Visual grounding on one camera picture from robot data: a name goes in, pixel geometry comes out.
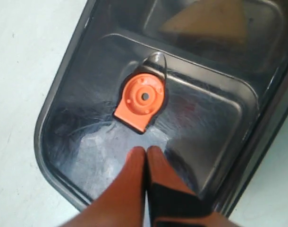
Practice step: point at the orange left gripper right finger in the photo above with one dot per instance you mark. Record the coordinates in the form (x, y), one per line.
(171, 202)

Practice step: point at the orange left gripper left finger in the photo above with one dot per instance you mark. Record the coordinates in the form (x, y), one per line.
(122, 203)

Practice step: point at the transparent lid with orange valve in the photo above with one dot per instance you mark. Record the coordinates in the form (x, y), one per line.
(212, 106)

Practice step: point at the yellow toy cheese wedge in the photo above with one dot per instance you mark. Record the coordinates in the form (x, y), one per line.
(212, 19)

